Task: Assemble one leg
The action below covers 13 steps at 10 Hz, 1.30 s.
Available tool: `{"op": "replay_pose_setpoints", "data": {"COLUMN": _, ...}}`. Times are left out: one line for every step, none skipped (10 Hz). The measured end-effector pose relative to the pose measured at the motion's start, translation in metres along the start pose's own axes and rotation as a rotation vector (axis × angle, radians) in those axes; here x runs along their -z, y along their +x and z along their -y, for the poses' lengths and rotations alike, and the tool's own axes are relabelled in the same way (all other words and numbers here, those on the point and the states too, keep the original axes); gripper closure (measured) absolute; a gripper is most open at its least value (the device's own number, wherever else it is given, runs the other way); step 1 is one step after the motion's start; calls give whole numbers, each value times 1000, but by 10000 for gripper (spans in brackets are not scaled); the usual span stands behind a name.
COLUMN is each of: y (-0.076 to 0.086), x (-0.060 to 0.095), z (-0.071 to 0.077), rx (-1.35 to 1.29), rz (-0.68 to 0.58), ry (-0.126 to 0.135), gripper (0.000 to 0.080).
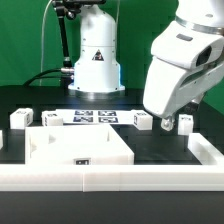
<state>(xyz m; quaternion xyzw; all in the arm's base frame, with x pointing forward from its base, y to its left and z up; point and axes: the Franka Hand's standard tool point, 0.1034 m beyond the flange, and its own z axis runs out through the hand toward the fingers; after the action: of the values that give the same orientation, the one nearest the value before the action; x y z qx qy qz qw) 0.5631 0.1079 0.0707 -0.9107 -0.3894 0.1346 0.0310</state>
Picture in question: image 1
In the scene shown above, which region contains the black cable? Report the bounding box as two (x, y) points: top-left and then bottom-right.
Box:
(22, 67), (75, 87)

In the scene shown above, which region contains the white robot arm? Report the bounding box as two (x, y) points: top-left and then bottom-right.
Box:
(69, 0), (224, 131)

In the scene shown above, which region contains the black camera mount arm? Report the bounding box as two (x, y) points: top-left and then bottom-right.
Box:
(52, 0), (106, 67)

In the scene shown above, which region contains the white U-shaped obstacle fence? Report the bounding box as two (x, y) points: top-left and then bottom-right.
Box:
(0, 133), (224, 192)

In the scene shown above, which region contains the fiducial tag sheet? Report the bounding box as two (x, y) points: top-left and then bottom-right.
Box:
(56, 109), (134, 125)

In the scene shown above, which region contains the white cable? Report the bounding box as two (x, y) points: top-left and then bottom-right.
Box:
(39, 0), (54, 87)

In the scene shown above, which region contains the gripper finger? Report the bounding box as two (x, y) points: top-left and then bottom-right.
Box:
(161, 116), (175, 131)

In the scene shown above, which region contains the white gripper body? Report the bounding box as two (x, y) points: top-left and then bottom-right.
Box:
(143, 21), (224, 118)

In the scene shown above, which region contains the white square tabletop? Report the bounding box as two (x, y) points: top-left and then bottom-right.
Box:
(25, 125), (134, 165)

